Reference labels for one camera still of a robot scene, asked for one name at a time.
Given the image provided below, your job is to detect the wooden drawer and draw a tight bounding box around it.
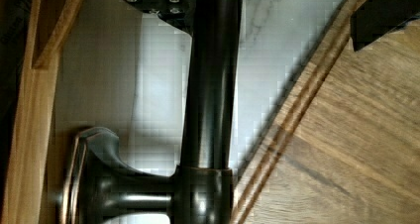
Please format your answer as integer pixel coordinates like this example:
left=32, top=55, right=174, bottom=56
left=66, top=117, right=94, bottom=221
left=1, top=0, right=142, bottom=224

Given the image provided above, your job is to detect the dark wooden cutting board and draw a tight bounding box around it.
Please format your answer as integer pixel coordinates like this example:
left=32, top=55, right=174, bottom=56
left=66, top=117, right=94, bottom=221
left=231, top=0, right=420, bottom=224

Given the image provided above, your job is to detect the dark bronze drawer handle bar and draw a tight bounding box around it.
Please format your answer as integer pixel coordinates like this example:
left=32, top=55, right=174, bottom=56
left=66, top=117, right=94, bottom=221
left=57, top=0, right=243, bottom=224

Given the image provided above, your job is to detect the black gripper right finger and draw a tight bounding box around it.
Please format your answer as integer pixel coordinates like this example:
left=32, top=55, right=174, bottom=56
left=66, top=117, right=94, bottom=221
left=351, top=0, right=420, bottom=52

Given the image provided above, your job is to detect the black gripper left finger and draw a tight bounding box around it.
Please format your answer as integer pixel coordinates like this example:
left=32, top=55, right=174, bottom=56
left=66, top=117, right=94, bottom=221
left=124, top=0, right=196, bottom=35

